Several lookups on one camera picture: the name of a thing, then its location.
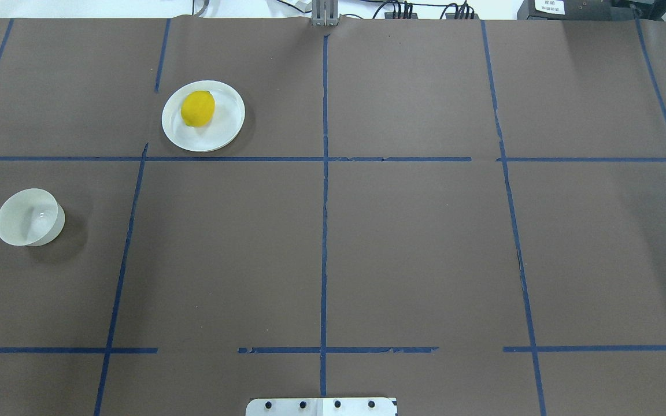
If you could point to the white bowl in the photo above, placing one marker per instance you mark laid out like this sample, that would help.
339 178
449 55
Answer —
31 218

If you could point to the brown paper table cover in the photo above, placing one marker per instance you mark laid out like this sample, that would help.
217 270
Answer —
466 216

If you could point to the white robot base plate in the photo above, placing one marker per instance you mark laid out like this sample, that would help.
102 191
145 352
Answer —
323 406

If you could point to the black box device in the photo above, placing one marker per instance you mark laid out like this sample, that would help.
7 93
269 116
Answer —
574 11

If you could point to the yellow lemon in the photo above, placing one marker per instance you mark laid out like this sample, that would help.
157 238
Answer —
198 109

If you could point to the white round plate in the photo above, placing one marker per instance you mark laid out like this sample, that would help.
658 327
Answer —
226 124

